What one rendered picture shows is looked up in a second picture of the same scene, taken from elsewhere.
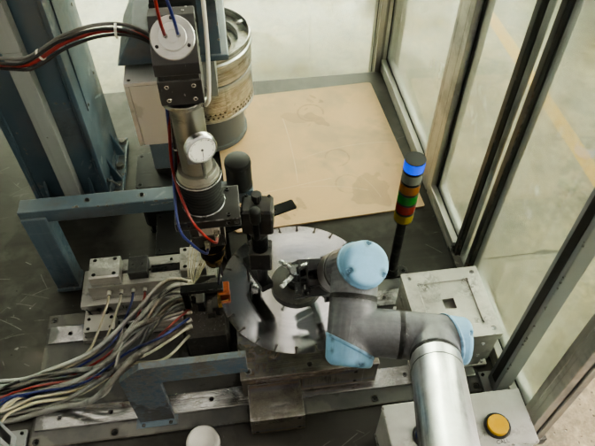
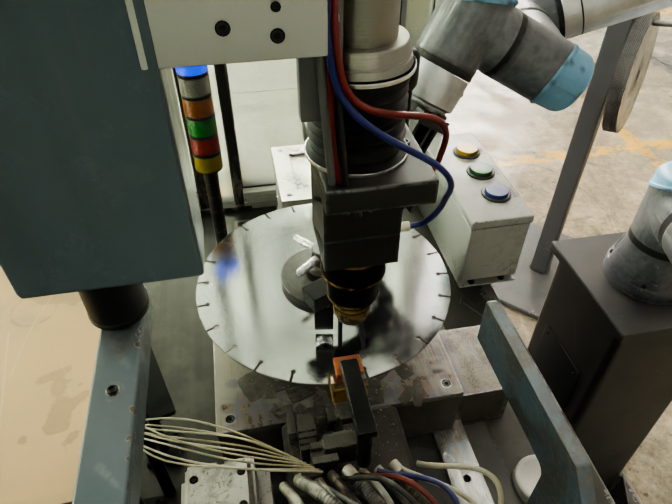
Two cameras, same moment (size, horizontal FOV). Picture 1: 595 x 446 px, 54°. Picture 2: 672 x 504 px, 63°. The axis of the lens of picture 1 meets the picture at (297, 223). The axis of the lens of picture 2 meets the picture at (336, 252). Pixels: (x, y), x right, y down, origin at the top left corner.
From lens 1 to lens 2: 105 cm
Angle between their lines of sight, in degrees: 61
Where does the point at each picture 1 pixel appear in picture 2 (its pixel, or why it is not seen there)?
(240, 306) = (376, 347)
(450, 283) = (295, 167)
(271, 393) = (460, 364)
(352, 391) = not seen: hidden behind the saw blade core
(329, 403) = not seen: hidden behind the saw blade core
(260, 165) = not seen: outside the picture
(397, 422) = (489, 212)
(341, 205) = (82, 318)
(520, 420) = (456, 140)
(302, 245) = (242, 274)
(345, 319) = (552, 34)
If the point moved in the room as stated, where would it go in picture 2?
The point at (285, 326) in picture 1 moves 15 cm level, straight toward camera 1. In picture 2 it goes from (403, 287) to (516, 279)
